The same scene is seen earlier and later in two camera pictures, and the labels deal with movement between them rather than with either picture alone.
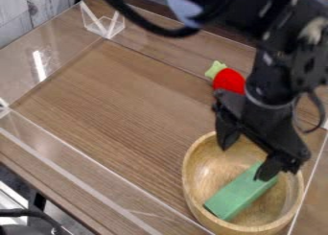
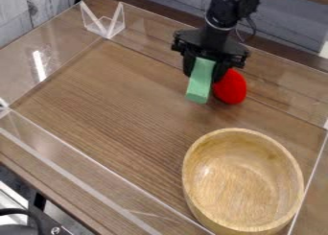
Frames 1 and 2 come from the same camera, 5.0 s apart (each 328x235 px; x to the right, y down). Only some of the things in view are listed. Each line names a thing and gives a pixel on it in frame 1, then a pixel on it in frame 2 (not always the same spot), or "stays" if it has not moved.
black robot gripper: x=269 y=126 → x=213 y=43
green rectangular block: x=241 y=194 → x=201 y=81
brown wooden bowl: x=213 y=169 stays
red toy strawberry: x=227 y=78 stays
